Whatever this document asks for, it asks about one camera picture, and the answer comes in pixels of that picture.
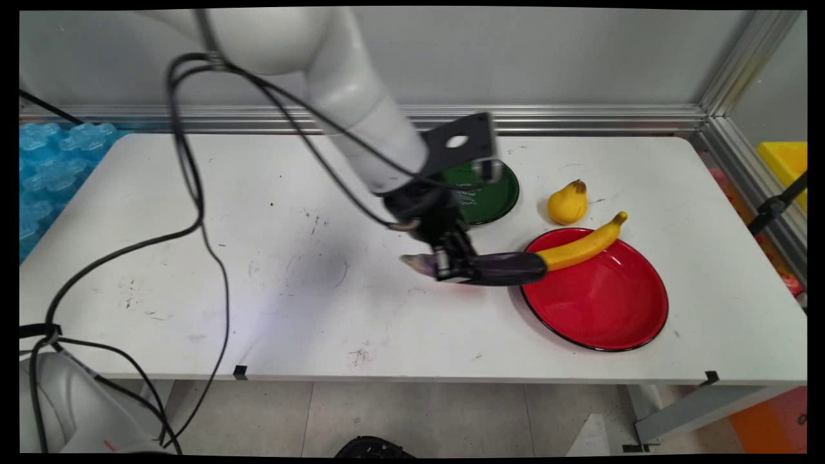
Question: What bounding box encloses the yellow toy pear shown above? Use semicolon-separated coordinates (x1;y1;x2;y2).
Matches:
547;180;589;226

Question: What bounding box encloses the side aluminium frame rail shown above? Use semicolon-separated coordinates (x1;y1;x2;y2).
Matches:
688;116;808;292

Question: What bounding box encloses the black round floor object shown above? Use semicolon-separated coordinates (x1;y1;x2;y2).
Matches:
334;436;418;458

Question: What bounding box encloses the blue bubble wrap sheet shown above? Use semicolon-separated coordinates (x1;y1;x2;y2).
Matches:
19;121;126;255

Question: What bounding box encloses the orange floor mat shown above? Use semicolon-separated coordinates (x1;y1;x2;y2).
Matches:
727;386;808;455

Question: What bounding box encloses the yellow plastic box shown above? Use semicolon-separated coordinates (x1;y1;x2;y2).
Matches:
756;141;808;215

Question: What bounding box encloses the upright aluminium frame post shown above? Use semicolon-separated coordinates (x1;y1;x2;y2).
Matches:
699;10;804;118

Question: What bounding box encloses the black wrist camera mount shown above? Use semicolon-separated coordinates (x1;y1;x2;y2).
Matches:
422;112;502;186

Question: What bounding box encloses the red enamel plate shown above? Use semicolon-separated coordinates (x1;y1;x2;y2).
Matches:
519;227;670;353

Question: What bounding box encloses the black two-finger gripper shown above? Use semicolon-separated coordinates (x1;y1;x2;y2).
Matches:
384;182;480;285

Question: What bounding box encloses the yellow toy banana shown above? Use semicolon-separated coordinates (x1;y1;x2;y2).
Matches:
535;211;629;272

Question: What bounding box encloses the horizontal aluminium frame rail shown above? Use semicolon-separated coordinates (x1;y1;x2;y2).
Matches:
19;104;708;137

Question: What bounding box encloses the green enamel plate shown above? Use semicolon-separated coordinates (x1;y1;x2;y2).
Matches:
442;161;521;226

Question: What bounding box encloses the long black robot cable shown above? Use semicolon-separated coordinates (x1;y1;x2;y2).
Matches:
19;52;490;455

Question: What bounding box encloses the purple toy eggplant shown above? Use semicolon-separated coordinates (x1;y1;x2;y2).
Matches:
400;251;549;287

